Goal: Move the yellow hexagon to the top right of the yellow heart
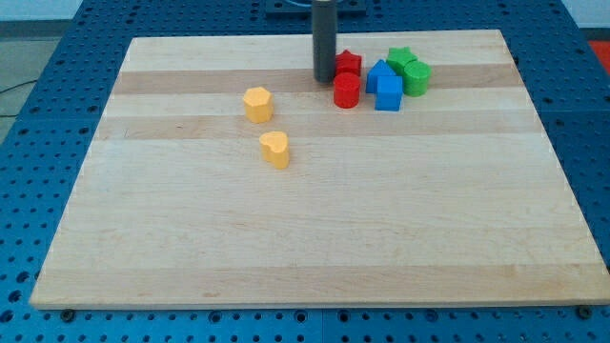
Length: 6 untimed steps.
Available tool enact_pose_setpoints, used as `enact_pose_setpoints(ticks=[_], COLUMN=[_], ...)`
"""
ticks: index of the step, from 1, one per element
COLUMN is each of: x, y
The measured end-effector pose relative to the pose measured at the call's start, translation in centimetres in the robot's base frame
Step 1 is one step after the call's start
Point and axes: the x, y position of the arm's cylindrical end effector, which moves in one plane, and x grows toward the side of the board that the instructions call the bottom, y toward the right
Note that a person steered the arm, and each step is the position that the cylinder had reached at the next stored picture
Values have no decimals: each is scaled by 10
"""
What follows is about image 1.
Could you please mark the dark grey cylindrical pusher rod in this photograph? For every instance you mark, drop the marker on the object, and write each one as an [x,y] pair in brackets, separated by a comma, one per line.
[324,24]

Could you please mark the yellow hexagon block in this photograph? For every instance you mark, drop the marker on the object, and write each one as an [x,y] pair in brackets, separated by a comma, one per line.
[258,105]

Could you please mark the yellow heart block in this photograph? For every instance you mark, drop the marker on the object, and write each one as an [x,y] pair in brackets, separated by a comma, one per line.
[275,149]

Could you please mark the red star block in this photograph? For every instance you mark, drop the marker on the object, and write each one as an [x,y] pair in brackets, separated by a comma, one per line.
[348,62]

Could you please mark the red cylinder block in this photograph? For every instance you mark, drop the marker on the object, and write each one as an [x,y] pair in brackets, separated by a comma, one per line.
[346,90]

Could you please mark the blue triangle block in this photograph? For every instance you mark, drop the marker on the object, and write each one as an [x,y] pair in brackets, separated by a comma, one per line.
[380,68]

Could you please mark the green star block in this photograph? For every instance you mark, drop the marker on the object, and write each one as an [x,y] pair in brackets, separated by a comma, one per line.
[398,58]

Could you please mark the blue cube block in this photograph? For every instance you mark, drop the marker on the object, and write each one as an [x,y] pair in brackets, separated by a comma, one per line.
[388,93]

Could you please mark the green cylinder block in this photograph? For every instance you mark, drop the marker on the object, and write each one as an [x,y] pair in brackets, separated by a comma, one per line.
[416,76]

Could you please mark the light wooden board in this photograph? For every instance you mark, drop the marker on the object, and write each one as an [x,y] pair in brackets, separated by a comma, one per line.
[456,200]

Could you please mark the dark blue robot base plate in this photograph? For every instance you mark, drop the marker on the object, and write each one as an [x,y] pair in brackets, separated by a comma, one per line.
[281,8]

